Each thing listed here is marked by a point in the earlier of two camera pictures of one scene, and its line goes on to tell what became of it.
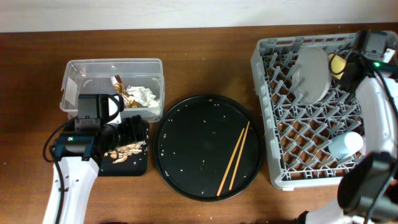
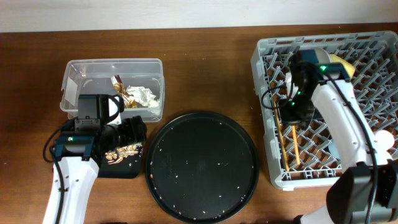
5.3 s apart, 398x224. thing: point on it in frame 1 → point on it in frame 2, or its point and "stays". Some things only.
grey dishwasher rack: x=296 y=134 stays
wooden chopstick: x=245 y=132 → x=296 y=142
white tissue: x=143 y=95 stays
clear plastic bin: x=140 y=81 stays
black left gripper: x=134 y=132 stays
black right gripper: x=343 y=83 → x=286 y=116
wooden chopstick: x=231 y=165 → x=281 y=136
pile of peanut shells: x=122 y=153 stays
